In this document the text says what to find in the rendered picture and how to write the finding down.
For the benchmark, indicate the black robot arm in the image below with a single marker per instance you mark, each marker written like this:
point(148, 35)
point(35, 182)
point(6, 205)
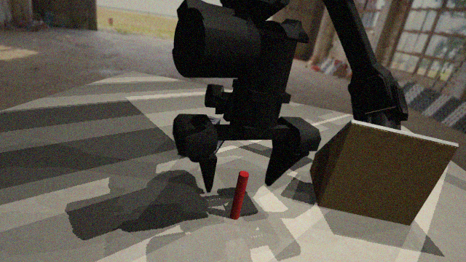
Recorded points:
point(235, 40)

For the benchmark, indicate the red peg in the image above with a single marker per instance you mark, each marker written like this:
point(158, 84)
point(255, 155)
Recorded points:
point(239, 194)

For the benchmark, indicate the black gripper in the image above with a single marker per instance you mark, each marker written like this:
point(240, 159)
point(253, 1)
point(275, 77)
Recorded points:
point(254, 116)

